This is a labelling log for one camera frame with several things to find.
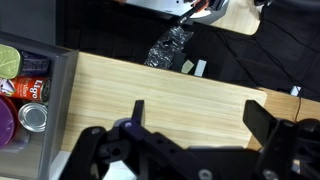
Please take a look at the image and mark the plain silver tin can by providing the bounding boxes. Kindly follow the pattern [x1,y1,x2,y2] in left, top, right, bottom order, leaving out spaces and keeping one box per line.
[17,102,50,133]

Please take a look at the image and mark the small white block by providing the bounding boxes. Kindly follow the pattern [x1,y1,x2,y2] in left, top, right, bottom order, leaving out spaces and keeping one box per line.
[193,59,208,78]

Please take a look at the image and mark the thin black cable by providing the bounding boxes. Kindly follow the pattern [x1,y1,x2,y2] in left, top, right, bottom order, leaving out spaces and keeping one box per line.
[213,19,320,101]

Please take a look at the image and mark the grey metal device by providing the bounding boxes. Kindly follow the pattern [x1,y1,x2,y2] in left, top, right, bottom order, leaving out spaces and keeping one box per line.
[125,0,232,25]

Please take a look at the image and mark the small beige card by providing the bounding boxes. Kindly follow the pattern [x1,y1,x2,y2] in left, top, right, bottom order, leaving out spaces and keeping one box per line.
[180,59,196,75]

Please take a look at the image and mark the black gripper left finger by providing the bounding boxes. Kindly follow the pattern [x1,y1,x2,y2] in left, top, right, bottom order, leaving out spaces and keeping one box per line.
[59,99,214,180]

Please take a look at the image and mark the green lidded can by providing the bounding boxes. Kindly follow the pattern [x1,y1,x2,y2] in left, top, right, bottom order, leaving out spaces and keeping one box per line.
[0,43,23,80]

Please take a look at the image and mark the red labelled food can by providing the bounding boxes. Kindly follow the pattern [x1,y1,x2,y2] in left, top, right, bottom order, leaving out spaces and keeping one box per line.
[0,75,52,104]

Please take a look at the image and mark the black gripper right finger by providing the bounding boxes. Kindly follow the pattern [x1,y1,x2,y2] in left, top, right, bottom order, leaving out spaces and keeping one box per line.
[242,99,320,180]

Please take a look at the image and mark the dark purple can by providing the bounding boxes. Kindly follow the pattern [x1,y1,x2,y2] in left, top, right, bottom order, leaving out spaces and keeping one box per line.
[19,49,51,78]

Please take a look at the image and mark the small white tag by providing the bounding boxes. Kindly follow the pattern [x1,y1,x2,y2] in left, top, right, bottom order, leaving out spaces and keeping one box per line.
[289,85,303,98]

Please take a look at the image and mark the crinkled clear plastic bag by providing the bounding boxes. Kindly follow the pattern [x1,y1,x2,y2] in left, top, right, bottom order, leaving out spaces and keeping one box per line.
[143,25,195,70]

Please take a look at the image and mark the grey translucent storage bin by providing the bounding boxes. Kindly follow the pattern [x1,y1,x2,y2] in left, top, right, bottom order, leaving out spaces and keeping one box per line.
[0,31,80,180]

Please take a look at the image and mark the light wooden bench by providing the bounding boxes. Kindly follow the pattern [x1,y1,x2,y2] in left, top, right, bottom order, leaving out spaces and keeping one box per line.
[210,0,262,36]

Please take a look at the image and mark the purple lidded container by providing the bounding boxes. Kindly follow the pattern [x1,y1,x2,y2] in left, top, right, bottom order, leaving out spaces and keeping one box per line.
[0,94,20,149]

